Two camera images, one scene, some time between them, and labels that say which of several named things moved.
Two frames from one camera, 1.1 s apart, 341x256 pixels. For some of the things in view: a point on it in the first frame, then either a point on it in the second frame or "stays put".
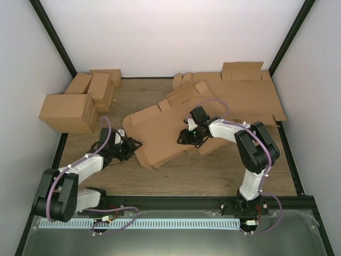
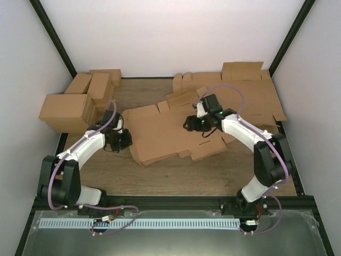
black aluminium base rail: [297, 204] stays put
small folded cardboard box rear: [115, 75] stays put
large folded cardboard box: [70, 113] stays put
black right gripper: [183, 135] -> [193, 125]
